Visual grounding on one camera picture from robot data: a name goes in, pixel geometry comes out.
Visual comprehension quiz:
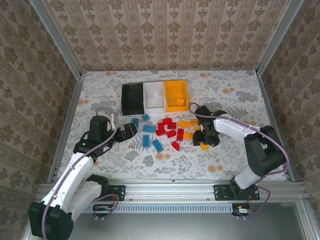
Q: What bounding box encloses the small electronics board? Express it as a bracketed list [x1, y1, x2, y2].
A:
[232, 203, 253, 217]
[93, 204, 113, 213]

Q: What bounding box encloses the aluminium table side rail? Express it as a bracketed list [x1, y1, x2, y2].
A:
[256, 71, 297, 182]
[47, 73, 87, 183]

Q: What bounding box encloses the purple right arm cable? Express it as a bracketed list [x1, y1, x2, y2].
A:
[188, 101, 292, 218]

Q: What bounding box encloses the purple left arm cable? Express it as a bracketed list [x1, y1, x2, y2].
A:
[41, 106, 120, 240]

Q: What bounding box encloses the grey slotted cable duct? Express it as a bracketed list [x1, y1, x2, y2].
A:
[67, 202, 251, 215]

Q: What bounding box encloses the black plastic bin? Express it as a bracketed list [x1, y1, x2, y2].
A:
[121, 83, 146, 116]

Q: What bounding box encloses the white plastic bin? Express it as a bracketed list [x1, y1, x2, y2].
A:
[143, 81, 167, 113]

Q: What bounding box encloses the yellow plastic bin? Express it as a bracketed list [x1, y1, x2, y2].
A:
[163, 79, 190, 113]

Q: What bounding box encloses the grey metal base panel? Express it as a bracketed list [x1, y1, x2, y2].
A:
[22, 202, 320, 240]

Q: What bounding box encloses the aluminium frame post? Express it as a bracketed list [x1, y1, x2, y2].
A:
[256, 0, 305, 76]
[28, 0, 83, 78]

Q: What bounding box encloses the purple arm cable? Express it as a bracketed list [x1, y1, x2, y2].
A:
[188, 101, 292, 218]
[41, 106, 120, 240]

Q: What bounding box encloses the long aluminium mounting rail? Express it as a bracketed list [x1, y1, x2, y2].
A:
[37, 178, 307, 203]

